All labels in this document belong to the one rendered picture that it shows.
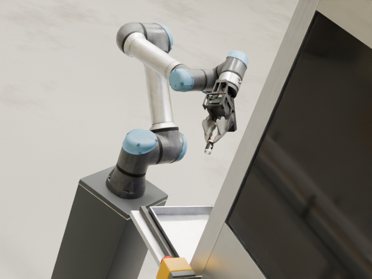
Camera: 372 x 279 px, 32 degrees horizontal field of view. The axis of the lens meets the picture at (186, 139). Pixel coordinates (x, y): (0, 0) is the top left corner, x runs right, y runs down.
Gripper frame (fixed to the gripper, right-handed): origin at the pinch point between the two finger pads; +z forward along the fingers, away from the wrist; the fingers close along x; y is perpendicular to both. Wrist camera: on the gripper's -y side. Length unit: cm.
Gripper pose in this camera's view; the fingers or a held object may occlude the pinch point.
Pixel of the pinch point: (212, 140)
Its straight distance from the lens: 200.0
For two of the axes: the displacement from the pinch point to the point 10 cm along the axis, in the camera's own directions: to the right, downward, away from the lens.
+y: -3.7, -6.4, -6.7
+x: 8.8, -0.2, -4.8
